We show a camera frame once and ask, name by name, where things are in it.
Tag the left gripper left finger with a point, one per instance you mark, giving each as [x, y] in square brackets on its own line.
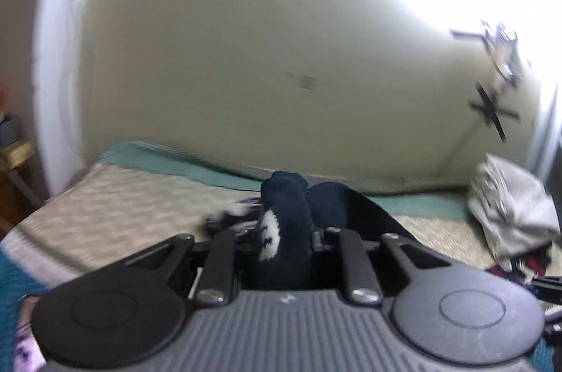
[126, 312]

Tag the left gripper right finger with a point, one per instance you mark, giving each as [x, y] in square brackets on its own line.
[442, 307]

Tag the navy reindeer pattern sweater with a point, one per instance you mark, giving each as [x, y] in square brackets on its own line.
[282, 220]

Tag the grey folded clothes pile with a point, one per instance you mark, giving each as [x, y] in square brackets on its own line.
[513, 208]

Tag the beige zigzag patterned bedsheet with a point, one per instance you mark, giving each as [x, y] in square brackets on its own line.
[113, 212]

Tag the blue patterned cloth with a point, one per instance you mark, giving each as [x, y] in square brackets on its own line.
[15, 283]

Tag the teal quilted mattress pad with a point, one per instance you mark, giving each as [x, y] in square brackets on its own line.
[157, 159]

